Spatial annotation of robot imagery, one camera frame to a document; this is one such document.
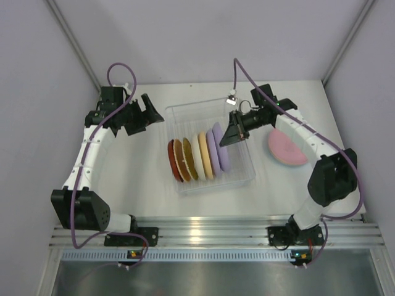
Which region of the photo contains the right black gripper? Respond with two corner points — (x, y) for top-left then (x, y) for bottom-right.
(221, 109), (270, 147)

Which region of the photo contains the purple plate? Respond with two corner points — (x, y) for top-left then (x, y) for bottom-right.
(212, 122), (231, 172)

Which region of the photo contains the pink plate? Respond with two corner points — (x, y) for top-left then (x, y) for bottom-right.
(268, 129), (303, 153)

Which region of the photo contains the tan yellow plate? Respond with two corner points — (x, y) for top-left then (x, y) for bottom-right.
(270, 149), (308, 167)

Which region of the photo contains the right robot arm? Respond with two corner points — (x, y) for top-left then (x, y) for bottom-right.
(220, 84), (357, 245)

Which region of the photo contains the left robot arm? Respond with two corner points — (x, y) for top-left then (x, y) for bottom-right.
(51, 86), (164, 245)

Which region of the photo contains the lavender plate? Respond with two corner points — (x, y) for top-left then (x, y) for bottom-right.
(206, 129), (222, 178)

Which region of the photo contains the light orange plate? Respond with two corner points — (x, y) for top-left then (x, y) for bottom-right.
(198, 131), (214, 179)

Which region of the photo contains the orange brown plate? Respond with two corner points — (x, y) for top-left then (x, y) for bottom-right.
(173, 139), (191, 182)

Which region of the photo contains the dark red plate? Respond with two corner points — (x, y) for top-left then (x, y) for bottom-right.
(167, 139), (183, 183)

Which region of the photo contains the olive gold plate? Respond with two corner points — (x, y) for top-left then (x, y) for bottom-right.
(182, 138), (198, 180)

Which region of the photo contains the white plate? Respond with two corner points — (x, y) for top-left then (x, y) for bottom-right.
(191, 134), (206, 181)

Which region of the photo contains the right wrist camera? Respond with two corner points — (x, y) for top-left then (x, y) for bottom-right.
(225, 89), (251, 114)

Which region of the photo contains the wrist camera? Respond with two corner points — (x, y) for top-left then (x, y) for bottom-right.
(112, 83), (131, 96)
(225, 89), (251, 114)

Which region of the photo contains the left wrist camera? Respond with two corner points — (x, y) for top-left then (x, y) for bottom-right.
(112, 83), (131, 96)

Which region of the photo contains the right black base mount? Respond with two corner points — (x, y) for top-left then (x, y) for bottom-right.
(267, 224), (324, 249)

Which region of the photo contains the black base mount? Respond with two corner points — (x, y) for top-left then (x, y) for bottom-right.
(267, 224), (324, 249)
(104, 227), (159, 247)

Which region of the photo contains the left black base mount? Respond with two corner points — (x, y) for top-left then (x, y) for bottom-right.
(104, 227), (159, 247)

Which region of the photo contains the perforated metal cable tray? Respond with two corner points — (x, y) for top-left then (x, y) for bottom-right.
(61, 249), (311, 262)

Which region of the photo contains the aluminium mounting rail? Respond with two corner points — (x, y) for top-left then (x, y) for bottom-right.
(49, 215), (385, 247)

